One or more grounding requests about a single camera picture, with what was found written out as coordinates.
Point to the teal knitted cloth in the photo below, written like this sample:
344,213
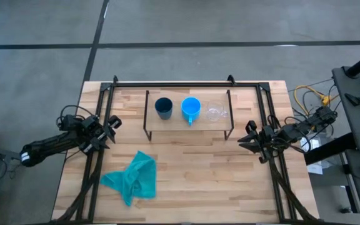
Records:
133,181

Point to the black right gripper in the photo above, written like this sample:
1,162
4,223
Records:
269,140

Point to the wooden shelf with black frame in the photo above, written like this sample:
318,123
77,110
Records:
180,124

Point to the white paper sheets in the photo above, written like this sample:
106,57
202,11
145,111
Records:
316,168

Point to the clear glass mug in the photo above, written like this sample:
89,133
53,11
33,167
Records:
214,111

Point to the black aluminium table frame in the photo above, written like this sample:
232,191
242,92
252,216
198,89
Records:
183,84

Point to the grey side table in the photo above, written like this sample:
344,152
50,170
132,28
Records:
355,125

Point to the light blue plastic mug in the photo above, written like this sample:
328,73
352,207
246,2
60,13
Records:
191,109

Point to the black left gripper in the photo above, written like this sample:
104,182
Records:
95,134

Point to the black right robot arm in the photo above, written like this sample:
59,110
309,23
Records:
295,131

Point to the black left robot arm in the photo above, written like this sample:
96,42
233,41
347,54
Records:
48,145

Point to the dark teal plastic cup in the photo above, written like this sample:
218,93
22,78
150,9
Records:
163,109

